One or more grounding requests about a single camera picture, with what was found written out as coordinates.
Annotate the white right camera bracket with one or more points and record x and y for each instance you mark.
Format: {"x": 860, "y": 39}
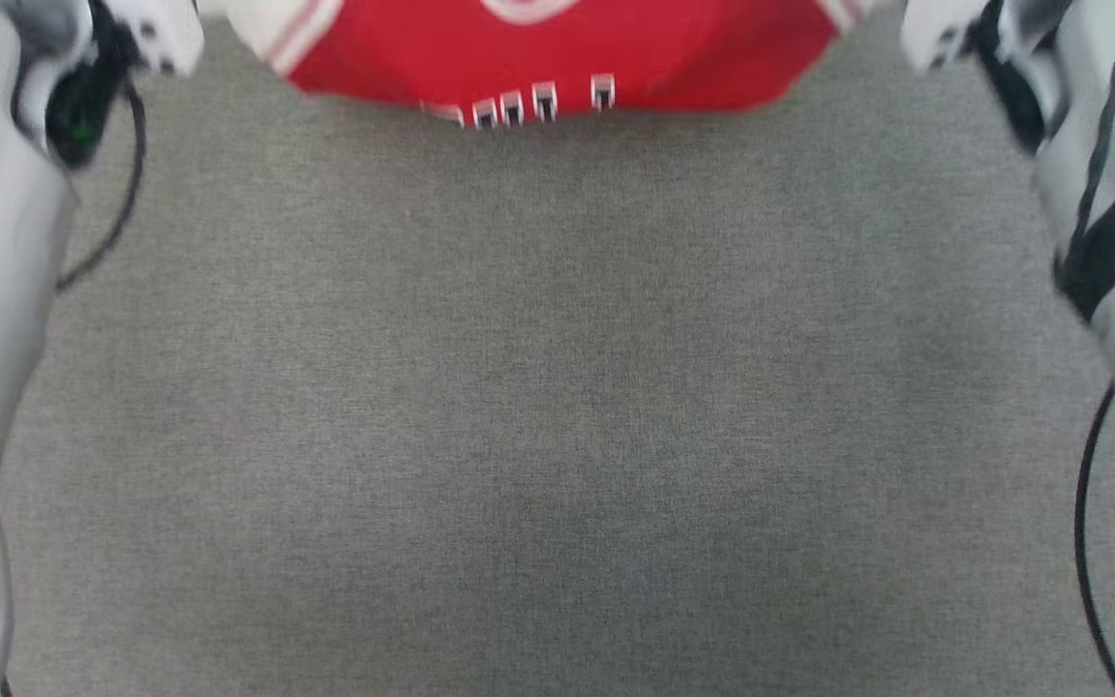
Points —
{"x": 935, "y": 29}

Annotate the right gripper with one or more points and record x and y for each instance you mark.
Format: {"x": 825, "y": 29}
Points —
{"x": 1017, "y": 77}

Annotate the red and white shirt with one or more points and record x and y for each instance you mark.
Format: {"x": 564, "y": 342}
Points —
{"x": 557, "y": 53}

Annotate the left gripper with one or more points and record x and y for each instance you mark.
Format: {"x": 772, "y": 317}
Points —
{"x": 83, "y": 106}

